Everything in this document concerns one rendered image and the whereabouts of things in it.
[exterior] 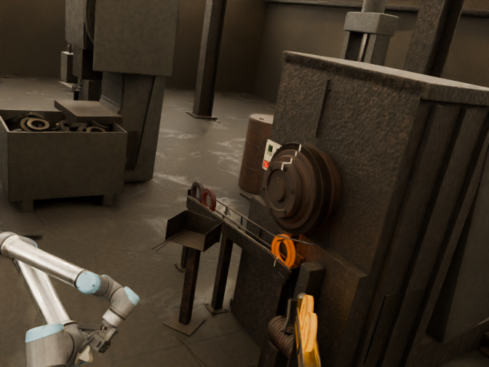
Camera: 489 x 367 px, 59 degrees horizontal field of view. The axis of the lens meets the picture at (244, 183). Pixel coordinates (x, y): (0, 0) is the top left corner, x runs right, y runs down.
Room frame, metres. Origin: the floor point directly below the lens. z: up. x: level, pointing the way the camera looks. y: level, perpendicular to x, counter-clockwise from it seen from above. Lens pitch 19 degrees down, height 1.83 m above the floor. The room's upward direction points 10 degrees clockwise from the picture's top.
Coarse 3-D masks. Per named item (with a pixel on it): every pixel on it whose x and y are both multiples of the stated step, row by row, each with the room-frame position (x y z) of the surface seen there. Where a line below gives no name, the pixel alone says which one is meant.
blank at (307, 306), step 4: (304, 296) 1.71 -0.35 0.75; (308, 296) 1.67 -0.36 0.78; (312, 296) 1.68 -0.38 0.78; (304, 300) 1.69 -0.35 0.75; (308, 300) 1.64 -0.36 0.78; (312, 300) 1.65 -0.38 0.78; (304, 304) 1.66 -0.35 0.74; (308, 304) 1.62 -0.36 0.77; (312, 304) 1.63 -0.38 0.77; (304, 308) 1.64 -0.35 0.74; (308, 308) 1.61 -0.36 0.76; (312, 308) 1.61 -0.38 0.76; (304, 312) 1.62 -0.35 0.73; (312, 312) 1.60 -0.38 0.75; (300, 316) 1.70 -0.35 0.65; (304, 316) 1.60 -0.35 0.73
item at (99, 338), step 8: (104, 320) 1.60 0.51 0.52; (104, 328) 1.59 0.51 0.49; (112, 328) 1.59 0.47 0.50; (88, 336) 1.55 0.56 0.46; (96, 336) 1.55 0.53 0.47; (104, 336) 1.57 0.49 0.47; (112, 336) 1.58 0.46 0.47; (96, 344) 1.54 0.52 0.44; (104, 344) 1.54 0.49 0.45; (104, 352) 1.56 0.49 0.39
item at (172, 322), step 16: (176, 224) 2.42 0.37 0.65; (192, 224) 2.49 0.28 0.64; (208, 224) 2.45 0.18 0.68; (176, 240) 2.33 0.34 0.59; (192, 240) 2.35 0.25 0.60; (208, 240) 2.27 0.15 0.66; (192, 256) 2.33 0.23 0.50; (192, 272) 2.32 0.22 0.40; (192, 288) 2.34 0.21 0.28; (192, 304) 2.37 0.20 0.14; (176, 320) 2.35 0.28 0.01; (192, 320) 2.38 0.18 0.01
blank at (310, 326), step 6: (306, 318) 1.54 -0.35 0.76; (312, 318) 1.49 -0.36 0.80; (306, 324) 1.54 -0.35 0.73; (312, 324) 1.47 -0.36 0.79; (306, 330) 1.54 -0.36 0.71; (312, 330) 1.45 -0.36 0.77; (306, 336) 1.46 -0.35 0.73; (312, 336) 1.44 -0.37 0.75; (306, 342) 1.43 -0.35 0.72; (312, 342) 1.43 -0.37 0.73; (306, 348) 1.44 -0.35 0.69; (312, 348) 1.43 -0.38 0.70
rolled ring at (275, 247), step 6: (282, 234) 2.14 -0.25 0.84; (276, 240) 2.16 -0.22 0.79; (288, 240) 2.09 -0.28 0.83; (276, 246) 2.17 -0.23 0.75; (288, 246) 2.07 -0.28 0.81; (294, 246) 2.07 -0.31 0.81; (276, 252) 2.16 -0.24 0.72; (288, 252) 2.06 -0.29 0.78; (294, 252) 2.05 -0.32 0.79; (288, 258) 2.05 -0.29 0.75; (294, 258) 2.05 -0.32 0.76; (282, 264) 2.08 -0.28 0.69; (288, 264) 2.04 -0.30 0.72
